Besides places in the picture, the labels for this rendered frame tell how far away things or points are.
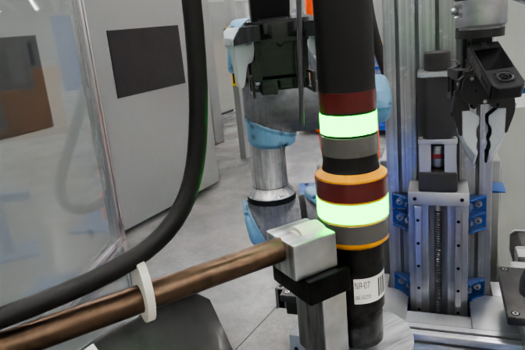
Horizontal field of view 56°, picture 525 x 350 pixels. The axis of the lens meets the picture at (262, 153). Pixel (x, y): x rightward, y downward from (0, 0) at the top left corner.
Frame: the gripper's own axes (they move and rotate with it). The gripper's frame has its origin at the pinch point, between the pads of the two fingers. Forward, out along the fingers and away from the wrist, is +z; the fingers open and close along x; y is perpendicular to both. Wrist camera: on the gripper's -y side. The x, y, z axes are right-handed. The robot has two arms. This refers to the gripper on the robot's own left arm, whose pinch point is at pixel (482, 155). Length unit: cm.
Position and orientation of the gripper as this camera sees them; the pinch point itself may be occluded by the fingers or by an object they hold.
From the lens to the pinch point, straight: 87.7
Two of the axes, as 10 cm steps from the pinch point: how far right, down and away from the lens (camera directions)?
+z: 0.9, 9.6, 2.5
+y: 0.8, -2.6, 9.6
